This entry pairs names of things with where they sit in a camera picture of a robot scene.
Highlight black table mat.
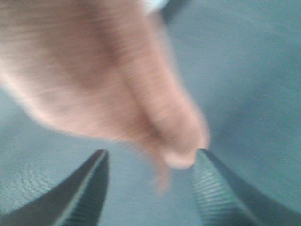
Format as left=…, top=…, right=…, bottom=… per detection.
left=0, top=0, right=301, bottom=226

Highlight brown microfibre towel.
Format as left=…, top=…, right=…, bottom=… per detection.
left=0, top=0, right=210, bottom=192

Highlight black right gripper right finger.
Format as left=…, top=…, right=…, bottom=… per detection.
left=193, top=149, right=301, bottom=226

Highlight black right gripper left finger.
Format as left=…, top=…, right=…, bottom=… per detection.
left=0, top=150, right=109, bottom=226

